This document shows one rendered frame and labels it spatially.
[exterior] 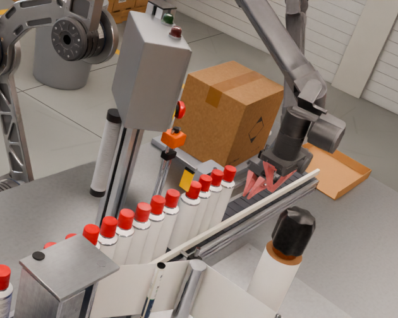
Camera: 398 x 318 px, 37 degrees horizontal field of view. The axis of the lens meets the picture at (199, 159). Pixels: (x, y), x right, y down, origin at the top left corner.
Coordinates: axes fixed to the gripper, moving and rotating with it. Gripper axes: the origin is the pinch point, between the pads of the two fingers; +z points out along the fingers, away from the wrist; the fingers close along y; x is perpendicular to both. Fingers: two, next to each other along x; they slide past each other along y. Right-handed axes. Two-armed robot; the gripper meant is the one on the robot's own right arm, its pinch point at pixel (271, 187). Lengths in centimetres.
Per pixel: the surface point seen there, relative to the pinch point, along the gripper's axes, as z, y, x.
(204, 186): 12.0, 3.7, 18.4
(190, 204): 14.9, -2.3, 17.5
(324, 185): 36, 82, 11
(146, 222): 13.8, -18.5, 18.3
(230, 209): 30.9, 28.6, 20.5
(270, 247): 12.5, -2.2, -5.8
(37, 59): 100, 154, 247
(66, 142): 116, 118, 174
